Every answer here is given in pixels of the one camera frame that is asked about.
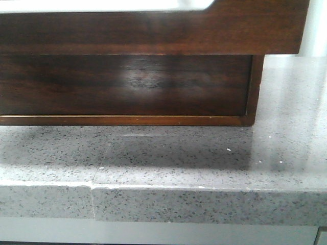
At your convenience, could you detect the dark wooden drawer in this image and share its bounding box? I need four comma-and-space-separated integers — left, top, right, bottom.
1, 1, 309, 55
0, 54, 254, 117

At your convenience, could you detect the dark wooden drawer cabinet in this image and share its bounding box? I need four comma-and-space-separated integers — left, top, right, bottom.
0, 54, 265, 127

